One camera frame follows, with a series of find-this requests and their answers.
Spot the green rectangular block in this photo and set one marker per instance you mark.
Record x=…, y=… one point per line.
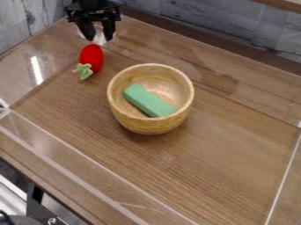
x=148, y=101

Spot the wooden bowl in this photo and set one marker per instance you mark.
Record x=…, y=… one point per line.
x=164, y=81

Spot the red plush fruit green stem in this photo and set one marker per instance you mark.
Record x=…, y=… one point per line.
x=90, y=61

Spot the clear acrylic corner bracket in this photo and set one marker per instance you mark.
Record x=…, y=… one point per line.
x=100, y=40

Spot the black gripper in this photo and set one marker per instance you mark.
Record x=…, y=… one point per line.
x=85, y=11

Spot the clear acrylic tray wall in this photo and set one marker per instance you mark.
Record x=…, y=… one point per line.
x=102, y=197

